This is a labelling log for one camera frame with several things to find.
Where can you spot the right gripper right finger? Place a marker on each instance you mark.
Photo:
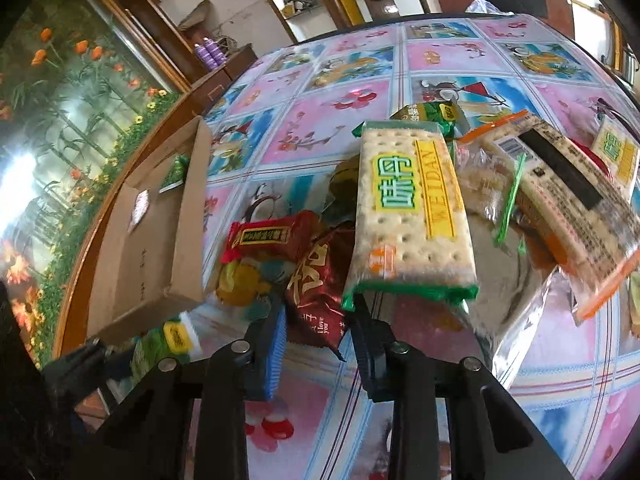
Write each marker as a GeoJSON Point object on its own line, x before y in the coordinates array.
{"type": "Point", "coordinates": [372, 339]}

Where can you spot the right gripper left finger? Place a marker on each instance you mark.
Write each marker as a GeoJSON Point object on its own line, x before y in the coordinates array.
{"type": "Point", "coordinates": [267, 338]}

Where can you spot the red triangle snack packet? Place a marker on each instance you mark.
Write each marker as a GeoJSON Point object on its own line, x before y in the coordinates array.
{"type": "Point", "coordinates": [313, 297]}

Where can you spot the small green snack packet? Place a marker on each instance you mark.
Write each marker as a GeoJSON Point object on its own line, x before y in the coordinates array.
{"type": "Point", "coordinates": [175, 339]}

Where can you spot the red rectangular candy bar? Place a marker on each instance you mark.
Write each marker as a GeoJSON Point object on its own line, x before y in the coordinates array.
{"type": "Point", "coordinates": [284, 239]}

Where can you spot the Weidan cracker pack green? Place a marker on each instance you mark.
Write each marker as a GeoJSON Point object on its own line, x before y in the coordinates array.
{"type": "Point", "coordinates": [412, 235]}

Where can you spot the silver foil snack bag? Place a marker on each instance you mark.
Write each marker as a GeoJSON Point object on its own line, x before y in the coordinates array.
{"type": "Point", "coordinates": [515, 279]}

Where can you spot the yellow green pea packet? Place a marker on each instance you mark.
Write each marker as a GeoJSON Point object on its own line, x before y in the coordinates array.
{"type": "Point", "coordinates": [341, 200]}

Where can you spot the white red candy packet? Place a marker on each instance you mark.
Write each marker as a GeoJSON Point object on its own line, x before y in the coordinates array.
{"type": "Point", "coordinates": [141, 207]}

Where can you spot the green pea triangle packet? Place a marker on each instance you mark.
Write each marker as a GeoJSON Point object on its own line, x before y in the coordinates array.
{"type": "Point", "coordinates": [176, 175]}

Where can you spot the clear round biscuit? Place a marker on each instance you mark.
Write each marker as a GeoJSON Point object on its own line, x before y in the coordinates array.
{"type": "Point", "coordinates": [489, 185]}

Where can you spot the orange cracker pack back side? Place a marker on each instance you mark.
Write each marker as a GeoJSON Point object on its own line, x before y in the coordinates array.
{"type": "Point", "coordinates": [587, 225]}

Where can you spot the brown cardboard box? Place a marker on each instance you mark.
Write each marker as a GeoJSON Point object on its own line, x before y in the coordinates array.
{"type": "Point", "coordinates": [156, 271]}

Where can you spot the colourful fruit print tablecloth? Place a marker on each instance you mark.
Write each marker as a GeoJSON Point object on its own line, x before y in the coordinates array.
{"type": "Point", "coordinates": [278, 133]}

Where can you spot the green pea bag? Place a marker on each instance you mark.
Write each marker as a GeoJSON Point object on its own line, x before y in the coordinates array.
{"type": "Point", "coordinates": [448, 115]}

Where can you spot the purple bottle right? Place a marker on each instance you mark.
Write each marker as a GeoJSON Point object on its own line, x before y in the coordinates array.
{"type": "Point", "coordinates": [215, 51]}

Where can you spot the purple bottle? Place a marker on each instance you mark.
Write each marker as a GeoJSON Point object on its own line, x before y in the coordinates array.
{"type": "Point", "coordinates": [205, 57]}
{"type": "Point", "coordinates": [215, 51]}

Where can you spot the purple bottle left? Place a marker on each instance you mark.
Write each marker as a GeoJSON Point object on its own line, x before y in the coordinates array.
{"type": "Point", "coordinates": [205, 57]}

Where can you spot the flower mural glass panel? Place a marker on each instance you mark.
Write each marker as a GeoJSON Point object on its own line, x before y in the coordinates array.
{"type": "Point", "coordinates": [78, 96]}

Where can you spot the white plastic bag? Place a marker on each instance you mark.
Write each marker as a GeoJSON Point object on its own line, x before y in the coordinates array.
{"type": "Point", "coordinates": [485, 7]}

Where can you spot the purple frame eyeglasses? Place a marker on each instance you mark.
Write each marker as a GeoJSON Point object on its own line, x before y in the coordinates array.
{"type": "Point", "coordinates": [605, 109]}

